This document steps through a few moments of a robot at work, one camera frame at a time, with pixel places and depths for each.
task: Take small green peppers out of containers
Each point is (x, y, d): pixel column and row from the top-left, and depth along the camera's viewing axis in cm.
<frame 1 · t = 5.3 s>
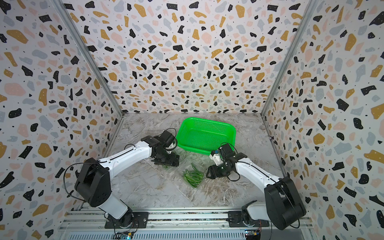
left hand: (174, 162, 85), fingers open
right hand: (211, 175, 84), fingers open
green plastic mesh basket: (205, 136, 111), on the table
clear container middle peppers: (169, 169, 87), point 6 cm above the table
clear container right peppers: (195, 175, 89), point 2 cm above the table

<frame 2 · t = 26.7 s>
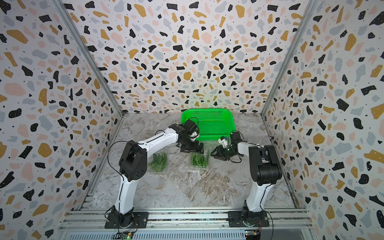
left hand: (200, 151, 90), fingers open
right hand: (214, 155, 95), fingers open
clear container right peppers: (200, 161, 95), point 3 cm above the table
the other named things where they were.

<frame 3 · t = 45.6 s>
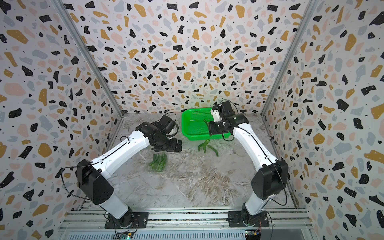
left hand: (176, 148, 80), fingers open
right hand: (209, 129, 82), fingers closed
loose green peppers bunch: (204, 146, 99), point 5 cm above the table
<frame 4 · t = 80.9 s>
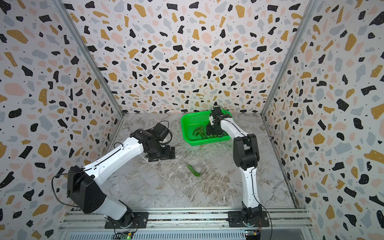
left hand: (170, 157, 80), fingers open
right hand: (210, 131, 103), fingers open
loose green peppers bunch: (202, 132, 109), point 4 cm above the table
green peppers from middle container: (196, 173, 89), point 3 cm above the table
